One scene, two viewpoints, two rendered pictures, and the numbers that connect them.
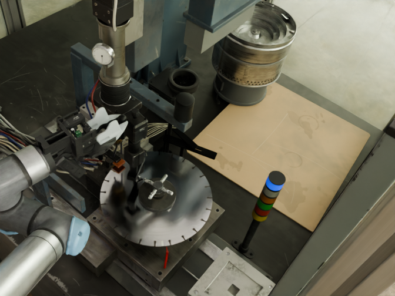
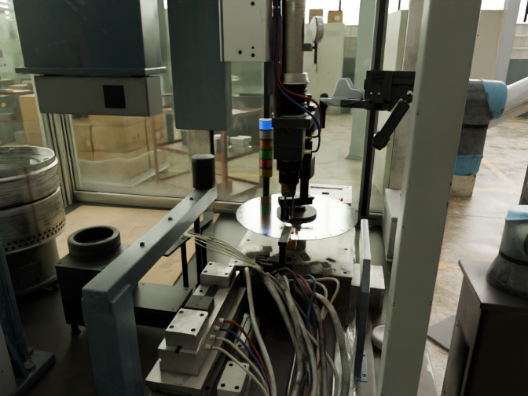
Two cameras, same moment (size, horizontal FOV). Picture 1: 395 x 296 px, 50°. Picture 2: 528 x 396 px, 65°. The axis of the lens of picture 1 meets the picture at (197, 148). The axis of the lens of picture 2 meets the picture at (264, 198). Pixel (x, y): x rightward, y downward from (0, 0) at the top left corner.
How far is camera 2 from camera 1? 165 cm
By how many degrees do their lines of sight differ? 85
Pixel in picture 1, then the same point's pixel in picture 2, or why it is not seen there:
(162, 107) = (201, 195)
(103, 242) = (355, 271)
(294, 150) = (126, 231)
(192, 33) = (153, 92)
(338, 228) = not seen: outside the picture
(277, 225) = (227, 226)
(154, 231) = (332, 206)
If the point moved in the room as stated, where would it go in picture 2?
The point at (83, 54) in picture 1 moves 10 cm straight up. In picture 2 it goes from (124, 270) to (117, 210)
